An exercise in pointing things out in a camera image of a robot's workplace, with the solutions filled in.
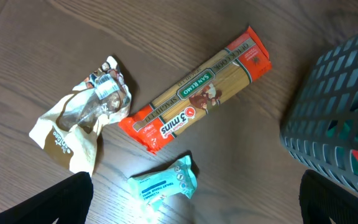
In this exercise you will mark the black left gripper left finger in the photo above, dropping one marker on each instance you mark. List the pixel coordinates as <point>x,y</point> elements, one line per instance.
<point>66,202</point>

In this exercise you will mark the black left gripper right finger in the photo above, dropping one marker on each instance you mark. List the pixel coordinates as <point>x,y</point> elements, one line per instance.
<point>324,202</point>

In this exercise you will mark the grey plastic basket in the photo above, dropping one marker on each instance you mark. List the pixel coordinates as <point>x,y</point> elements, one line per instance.
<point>328,92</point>

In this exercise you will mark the beige brown snack bag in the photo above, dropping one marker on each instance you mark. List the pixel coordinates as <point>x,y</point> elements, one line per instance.
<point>69,131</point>

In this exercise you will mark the teal wipes packet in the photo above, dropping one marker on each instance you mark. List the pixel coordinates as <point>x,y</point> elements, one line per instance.
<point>151,189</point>

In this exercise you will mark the orange spaghetti packet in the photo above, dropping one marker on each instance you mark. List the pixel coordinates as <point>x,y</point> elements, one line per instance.
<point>202,91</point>

